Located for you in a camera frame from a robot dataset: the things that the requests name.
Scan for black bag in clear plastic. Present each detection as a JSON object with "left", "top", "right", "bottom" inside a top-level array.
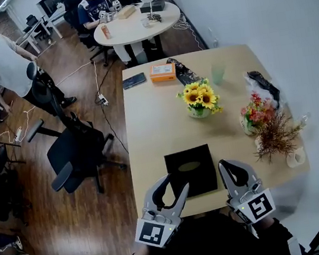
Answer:
[{"left": 242, "top": 66, "right": 283, "bottom": 114}]

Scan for person's right forearm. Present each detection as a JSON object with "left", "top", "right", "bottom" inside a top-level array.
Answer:
[{"left": 251, "top": 212, "right": 303, "bottom": 255}]

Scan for black patterned plastic package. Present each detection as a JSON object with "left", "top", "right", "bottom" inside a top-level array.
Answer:
[{"left": 165, "top": 53, "right": 202, "bottom": 89}]

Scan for green translucent cup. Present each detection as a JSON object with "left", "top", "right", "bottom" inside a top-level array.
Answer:
[{"left": 209, "top": 62, "right": 229, "bottom": 87}]

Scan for round white table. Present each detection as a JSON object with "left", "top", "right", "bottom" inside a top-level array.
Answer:
[{"left": 89, "top": 0, "right": 189, "bottom": 71}]

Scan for reddish brown plant white pot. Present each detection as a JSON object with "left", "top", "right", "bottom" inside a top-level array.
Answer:
[{"left": 247, "top": 107, "right": 308, "bottom": 167}]

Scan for person's black-clothed body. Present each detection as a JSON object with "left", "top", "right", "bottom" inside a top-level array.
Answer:
[{"left": 101, "top": 199, "right": 291, "bottom": 255}]

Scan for white floor cable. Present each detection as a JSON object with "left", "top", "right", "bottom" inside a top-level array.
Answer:
[{"left": 0, "top": 34, "right": 107, "bottom": 146}]

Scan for beige rectangular block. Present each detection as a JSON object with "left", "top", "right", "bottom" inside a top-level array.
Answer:
[{"left": 115, "top": 4, "right": 138, "bottom": 21}]

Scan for black smartphone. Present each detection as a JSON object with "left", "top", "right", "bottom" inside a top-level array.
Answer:
[{"left": 121, "top": 72, "right": 148, "bottom": 91}]

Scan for flat black box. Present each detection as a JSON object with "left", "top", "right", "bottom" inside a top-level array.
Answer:
[{"left": 139, "top": 0, "right": 167, "bottom": 14}]

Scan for sunflowers in white pot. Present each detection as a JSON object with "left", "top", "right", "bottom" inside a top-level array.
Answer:
[{"left": 174, "top": 76, "right": 225, "bottom": 122}]

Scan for white power strip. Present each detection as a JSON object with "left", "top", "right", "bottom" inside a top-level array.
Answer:
[
  {"left": 97, "top": 93, "right": 110, "bottom": 107},
  {"left": 12, "top": 126, "right": 25, "bottom": 144}
]

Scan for white rectangular desk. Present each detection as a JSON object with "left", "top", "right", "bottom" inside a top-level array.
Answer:
[{"left": 10, "top": 7, "right": 65, "bottom": 58}]

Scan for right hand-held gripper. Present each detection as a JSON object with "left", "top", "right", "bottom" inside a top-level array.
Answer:
[{"left": 216, "top": 152, "right": 279, "bottom": 230}]

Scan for black floor cable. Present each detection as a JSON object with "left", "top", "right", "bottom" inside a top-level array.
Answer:
[{"left": 88, "top": 56, "right": 136, "bottom": 159}]

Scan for white mug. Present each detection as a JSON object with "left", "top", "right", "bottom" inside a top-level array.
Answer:
[{"left": 284, "top": 145, "right": 308, "bottom": 170}]

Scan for orange cardboard box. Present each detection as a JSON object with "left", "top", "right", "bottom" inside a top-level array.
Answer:
[{"left": 148, "top": 62, "right": 178, "bottom": 84}]

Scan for black tissue box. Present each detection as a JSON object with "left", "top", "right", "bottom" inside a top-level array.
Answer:
[{"left": 163, "top": 143, "right": 220, "bottom": 201}]

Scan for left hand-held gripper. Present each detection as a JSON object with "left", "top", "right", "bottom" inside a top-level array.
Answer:
[{"left": 125, "top": 171, "right": 199, "bottom": 253}]

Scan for red flowers in white pot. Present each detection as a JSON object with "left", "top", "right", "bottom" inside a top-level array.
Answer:
[{"left": 235, "top": 89, "right": 280, "bottom": 138}]

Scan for black swivel chair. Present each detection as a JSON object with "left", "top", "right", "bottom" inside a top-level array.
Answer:
[{"left": 60, "top": 0, "right": 116, "bottom": 73}]

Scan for black office chair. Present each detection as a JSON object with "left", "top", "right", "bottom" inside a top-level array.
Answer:
[{"left": 14, "top": 50, "right": 131, "bottom": 205}]

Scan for orange drink can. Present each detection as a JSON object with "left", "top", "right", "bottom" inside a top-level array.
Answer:
[{"left": 100, "top": 24, "right": 112, "bottom": 41}]

